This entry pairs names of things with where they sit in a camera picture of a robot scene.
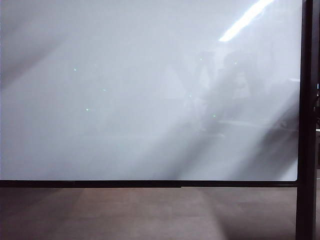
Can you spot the white table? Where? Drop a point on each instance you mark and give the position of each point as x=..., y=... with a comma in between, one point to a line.
x=318, y=130

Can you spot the white whiteboard black frame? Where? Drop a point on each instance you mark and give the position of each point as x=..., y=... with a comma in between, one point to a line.
x=125, y=100

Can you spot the black whiteboard stand post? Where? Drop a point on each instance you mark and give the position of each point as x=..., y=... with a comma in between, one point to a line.
x=303, y=125

